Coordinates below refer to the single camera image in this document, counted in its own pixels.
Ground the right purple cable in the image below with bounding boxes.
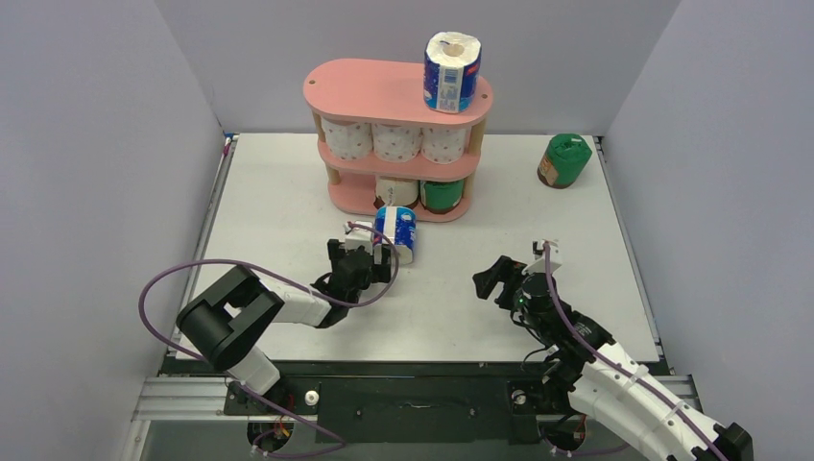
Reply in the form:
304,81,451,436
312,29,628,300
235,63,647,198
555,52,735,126
541,241,730,461

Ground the blue white roll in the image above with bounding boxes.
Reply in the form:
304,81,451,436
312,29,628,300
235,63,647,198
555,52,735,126
423,32,482,113
374,206,417,264

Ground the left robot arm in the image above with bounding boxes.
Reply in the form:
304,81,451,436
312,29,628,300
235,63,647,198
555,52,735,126
176,239,398,413

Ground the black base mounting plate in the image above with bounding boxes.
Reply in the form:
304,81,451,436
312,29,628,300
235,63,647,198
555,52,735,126
136,358,599,448

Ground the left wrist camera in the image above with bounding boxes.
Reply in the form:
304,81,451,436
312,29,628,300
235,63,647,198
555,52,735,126
344,221,374,255

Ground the white dotted roll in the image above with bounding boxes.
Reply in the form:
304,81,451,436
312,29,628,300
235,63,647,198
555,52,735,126
371,124,422,163
322,118,373,160

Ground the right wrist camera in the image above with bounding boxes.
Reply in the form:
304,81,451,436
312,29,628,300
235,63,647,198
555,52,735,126
522,239,563,275

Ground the pink three-tier shelf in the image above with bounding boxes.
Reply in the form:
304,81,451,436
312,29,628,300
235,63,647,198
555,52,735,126
302,59,493,223

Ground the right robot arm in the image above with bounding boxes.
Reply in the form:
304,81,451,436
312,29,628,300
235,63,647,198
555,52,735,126
472,256,754,460

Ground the brown green roll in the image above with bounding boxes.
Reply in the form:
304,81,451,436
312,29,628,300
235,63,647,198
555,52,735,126
419,180,465,214

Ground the white dotted roll shelf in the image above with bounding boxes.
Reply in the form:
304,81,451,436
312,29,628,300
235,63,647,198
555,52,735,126
419,127,468,164

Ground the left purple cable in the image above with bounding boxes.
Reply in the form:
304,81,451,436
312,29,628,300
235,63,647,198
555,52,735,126
138,222,400,459

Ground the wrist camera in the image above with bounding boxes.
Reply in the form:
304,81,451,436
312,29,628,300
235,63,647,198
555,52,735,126
522,239,563,275
344,221,374,255

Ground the beige brown roll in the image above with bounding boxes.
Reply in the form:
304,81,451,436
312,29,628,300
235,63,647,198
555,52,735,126
373,176,419,208

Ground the purple cable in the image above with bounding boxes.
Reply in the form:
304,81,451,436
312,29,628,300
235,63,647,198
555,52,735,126
541,241,730,461
138,222,400,459

